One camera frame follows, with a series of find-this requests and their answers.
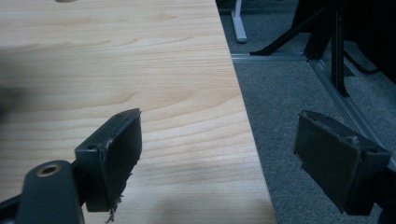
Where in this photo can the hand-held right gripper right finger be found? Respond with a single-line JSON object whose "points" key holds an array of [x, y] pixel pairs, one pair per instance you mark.
{"points": [[330, 161]]}

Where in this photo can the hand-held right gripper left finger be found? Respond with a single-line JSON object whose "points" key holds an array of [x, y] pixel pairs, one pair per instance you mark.
{"points": [[120, 152]]}

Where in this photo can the black metal stand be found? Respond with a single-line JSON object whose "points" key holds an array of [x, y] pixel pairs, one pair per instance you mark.
{"points": [[323, 37]]}

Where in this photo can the white table leg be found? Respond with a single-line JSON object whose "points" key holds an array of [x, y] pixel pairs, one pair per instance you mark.
{"points": [[239, 21]]}

